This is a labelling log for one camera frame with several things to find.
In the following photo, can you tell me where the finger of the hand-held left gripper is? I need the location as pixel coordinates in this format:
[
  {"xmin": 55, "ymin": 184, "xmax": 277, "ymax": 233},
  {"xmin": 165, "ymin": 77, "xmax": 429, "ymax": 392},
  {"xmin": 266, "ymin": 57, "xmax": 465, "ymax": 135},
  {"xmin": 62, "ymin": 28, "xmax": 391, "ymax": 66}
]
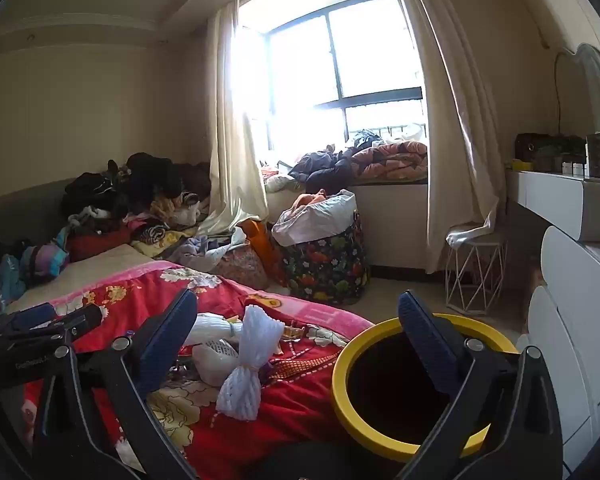
[
  {"xmin": 45, "ymin": 304, "xmax": 104, "ymax": 335},
  {"xmin": 0, "ymin": 302, "xmax": 58, "ymax": 329}
]

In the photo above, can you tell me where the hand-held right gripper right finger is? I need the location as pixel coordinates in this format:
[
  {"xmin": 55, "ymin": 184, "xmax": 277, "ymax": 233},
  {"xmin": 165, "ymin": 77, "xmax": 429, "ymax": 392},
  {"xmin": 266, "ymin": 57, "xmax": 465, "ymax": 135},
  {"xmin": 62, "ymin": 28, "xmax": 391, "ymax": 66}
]
[{"xmin": 395, "ymin": 290, "xmax": 566, "ymax": 480}]

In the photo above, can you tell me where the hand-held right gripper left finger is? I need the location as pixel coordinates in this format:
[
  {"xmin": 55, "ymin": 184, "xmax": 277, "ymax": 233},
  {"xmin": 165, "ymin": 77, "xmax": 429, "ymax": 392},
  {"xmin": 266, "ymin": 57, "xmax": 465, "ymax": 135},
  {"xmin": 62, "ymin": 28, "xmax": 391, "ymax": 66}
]
[{"xmin": 32, "ymin": 287, "xmax": 201, "ymax": 480}]

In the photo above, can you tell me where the white foam net tube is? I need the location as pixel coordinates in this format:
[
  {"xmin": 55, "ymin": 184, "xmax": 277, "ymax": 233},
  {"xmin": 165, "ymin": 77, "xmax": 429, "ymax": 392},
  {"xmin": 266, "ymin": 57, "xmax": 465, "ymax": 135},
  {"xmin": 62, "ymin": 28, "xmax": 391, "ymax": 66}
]
[{"xmin": 182, "ymin": 312, "xmax": 243, "ymax": 346}]

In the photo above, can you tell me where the large white foam net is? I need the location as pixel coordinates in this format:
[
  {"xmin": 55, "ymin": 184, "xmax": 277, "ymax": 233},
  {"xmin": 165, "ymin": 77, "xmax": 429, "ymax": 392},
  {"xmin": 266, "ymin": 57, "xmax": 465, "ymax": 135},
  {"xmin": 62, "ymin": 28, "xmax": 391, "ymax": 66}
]
[{"xmin": 215, "ymin": 304, "xmax": 286, "ymax": 421}]

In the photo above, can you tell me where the yellow rimmed black trash bin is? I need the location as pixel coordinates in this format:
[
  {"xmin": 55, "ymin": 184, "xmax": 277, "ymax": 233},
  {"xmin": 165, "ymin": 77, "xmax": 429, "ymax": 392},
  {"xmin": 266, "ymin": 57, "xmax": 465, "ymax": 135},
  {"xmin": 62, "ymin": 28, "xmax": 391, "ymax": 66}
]
[{"xmin": 331, "ymin": 313, "xmax": 523, "ymax": 463}]

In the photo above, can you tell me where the colourful snack wrapper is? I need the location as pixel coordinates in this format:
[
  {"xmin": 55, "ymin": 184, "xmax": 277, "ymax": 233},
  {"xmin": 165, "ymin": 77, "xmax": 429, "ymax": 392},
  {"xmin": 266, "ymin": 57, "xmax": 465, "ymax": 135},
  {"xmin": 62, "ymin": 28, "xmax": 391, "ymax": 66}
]
[{"xmin": 277, "ymin": 322, "xmax": 307, "ymax": 344}]

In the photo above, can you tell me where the beige bed sheet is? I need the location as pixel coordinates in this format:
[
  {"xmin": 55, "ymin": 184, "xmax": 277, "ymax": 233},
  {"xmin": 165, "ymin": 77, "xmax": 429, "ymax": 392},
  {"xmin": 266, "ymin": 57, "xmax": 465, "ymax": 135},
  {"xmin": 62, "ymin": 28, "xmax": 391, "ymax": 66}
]
[{"xmin": 5, "ymin": 245, "xmax": 156, "ymax": 313}]

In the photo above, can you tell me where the blue striped cloth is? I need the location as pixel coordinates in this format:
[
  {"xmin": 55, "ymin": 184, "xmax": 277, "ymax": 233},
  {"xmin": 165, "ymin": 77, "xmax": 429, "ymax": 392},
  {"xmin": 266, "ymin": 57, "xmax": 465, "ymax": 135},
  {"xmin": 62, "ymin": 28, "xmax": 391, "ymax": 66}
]
[{"xmin": 20, "ymin": 242, "xmax": 71, "ymax": 281}]

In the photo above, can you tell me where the floral fabric bag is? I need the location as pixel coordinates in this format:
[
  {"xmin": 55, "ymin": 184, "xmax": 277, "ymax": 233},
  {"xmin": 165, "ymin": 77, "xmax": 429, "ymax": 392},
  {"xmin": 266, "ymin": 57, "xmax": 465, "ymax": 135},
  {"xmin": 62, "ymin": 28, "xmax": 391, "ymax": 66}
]
[{"xmin": 215, "ymin": 242, "xmax": 272, "ymax": 291}]

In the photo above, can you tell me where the dinosaur print storage basket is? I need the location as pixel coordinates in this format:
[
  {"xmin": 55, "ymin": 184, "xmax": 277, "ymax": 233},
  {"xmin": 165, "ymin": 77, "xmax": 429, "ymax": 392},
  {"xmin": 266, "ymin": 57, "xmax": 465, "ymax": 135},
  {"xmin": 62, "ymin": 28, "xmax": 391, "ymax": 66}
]
[{"xmin": 279, "ymin": 210, "xmax": 372, "ymax": 306}]

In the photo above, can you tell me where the orange bag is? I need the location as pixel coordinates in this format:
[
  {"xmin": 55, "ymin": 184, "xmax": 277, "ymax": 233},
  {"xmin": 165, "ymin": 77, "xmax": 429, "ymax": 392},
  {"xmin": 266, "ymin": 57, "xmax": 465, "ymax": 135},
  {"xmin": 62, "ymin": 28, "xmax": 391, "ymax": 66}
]
[{"xmin": 240, "ymin": 219, "xmax": 288, "ymax": 286}]

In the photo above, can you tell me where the red floral blanket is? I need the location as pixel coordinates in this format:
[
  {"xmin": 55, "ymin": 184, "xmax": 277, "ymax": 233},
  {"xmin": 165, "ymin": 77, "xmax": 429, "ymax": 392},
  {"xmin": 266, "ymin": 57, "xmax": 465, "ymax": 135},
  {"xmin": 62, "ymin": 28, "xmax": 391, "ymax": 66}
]
[{"xmin": 5, "ymin": 262, "xmax": 376, "ymax": 480}]

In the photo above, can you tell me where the pile of clothes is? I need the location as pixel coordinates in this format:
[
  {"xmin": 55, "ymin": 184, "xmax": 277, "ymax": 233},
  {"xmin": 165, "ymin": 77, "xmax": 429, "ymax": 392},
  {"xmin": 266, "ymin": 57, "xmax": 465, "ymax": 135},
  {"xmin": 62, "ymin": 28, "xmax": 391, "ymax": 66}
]
[{"xmin": 55, "ymin": 152, "xmax": 261, "ymax": 261}]

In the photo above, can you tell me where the white drawer cabinet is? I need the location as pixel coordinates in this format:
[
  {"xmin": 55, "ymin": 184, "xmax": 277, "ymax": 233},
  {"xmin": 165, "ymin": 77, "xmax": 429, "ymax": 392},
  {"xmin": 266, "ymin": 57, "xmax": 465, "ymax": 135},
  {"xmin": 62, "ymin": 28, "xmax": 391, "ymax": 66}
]
[{"xmin": 517, "ymin": 225, "xmax": 600, "ymax": 480}]

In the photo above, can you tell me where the white plastic bag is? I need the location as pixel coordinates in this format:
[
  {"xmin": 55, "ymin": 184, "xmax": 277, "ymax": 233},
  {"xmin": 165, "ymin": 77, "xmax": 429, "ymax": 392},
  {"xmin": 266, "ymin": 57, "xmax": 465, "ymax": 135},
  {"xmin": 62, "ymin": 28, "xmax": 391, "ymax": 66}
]
[{"xmin": 271, "ymin": 190, "xmax": 357, "ymax": 247}]

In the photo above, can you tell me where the cream curtain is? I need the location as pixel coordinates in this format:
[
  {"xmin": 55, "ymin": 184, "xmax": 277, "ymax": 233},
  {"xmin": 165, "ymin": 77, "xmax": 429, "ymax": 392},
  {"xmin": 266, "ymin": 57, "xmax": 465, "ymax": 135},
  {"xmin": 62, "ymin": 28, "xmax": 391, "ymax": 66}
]
[
  {"xmin": 380, "ymin": 0, "xmax": 506, "ymax": 273},
  {"xmin": 197, "ymin": 2, "xmax": 271, "ymax": 238}
]

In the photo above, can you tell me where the orange cloth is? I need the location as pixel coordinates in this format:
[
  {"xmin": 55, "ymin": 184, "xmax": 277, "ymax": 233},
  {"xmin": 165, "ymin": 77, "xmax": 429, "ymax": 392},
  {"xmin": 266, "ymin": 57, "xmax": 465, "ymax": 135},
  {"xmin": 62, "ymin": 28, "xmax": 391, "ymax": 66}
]
[{"xmin": 292, "ymin": 189, "xmax": 341, "ymax": 208}]

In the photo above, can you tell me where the white vanity desk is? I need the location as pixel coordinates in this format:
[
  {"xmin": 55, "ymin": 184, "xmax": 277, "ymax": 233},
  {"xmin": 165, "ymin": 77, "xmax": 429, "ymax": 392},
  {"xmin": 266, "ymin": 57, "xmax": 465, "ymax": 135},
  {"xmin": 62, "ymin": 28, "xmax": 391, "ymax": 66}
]
[{"xmin": 505, "ymin": 167, "xmax": 600, "ymax": 243}]

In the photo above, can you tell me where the dark blue jacket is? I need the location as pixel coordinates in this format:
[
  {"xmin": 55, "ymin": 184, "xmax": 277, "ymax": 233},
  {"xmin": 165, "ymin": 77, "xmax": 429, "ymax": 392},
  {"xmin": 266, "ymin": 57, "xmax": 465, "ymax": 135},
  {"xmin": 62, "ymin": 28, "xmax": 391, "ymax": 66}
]
[{"xmin": 289, "ymin": 147, "xmax": 361, "ymax": 193}]

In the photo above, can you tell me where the dark brown bag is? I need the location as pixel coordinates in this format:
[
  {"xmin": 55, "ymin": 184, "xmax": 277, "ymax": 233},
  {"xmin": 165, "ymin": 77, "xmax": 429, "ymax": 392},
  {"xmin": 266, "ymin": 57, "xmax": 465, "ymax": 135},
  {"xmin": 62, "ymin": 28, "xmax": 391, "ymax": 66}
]
[{"xmin": 516, "ymin": 132, "xmax": 588, "ymax": 173}]

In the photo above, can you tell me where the black framed window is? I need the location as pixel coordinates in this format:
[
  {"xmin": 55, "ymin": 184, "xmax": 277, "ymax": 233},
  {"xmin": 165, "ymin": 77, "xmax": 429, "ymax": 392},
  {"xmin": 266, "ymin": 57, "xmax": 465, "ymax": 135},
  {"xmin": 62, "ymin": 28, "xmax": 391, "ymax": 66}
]
[{"xmin": 237, "ymin": 0, "xmax": 428, "ymax": 151}]

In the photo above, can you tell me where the wavy edged mirror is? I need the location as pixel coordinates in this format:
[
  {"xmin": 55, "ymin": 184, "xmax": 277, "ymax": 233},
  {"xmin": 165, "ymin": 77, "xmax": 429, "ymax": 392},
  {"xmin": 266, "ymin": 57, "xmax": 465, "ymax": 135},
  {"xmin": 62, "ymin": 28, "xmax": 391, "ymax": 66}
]
[{"xmin": 554, "ymin": 42, "xmax": 600, "ymax": 136}]

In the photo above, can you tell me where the white wire stool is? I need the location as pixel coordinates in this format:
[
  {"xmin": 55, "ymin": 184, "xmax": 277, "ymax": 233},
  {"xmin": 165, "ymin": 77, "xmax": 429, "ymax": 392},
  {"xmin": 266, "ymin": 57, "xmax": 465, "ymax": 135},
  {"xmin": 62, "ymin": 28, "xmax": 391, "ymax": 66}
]
[{"xmin": 445, "ymin": 232, "xmax": 508, "ymax": 317}]

